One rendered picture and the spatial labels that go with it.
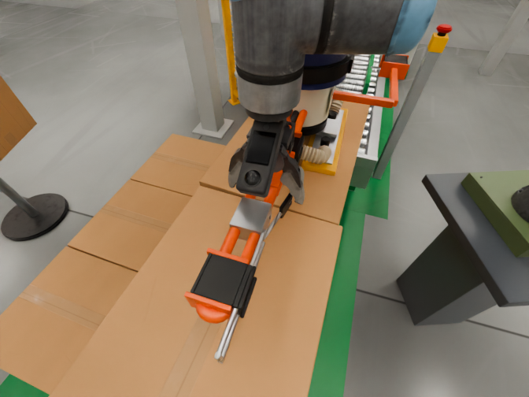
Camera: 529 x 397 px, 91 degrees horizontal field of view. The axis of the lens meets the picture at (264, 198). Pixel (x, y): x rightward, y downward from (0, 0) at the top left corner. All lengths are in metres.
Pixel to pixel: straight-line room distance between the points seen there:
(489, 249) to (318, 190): 0.59
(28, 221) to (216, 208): 1.83
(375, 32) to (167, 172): 1.22
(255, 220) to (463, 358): 1.47
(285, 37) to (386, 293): 1.55
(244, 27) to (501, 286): 0.94
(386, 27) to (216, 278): 0.38
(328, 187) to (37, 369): 1.02
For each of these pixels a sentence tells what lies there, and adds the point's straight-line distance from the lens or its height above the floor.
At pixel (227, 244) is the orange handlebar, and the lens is 0.47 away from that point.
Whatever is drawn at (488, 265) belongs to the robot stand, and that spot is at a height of 0.75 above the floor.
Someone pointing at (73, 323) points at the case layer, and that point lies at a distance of 1.16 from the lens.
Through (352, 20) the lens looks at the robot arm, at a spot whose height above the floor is 1.39.
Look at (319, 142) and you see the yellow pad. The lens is 0.85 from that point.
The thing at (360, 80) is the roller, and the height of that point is 0.55.
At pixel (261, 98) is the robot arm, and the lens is 0.36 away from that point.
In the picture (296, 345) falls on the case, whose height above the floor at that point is 0.94.
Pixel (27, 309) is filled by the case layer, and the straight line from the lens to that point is 1.27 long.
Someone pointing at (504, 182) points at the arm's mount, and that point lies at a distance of 1.26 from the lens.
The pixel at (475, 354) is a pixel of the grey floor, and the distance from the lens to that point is 1.82.
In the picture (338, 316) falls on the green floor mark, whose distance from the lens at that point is 1.59.
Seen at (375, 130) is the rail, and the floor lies 0.59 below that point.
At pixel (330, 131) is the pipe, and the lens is 0.86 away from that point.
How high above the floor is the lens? 1.48
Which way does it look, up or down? 50 degrees down
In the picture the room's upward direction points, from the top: straight up
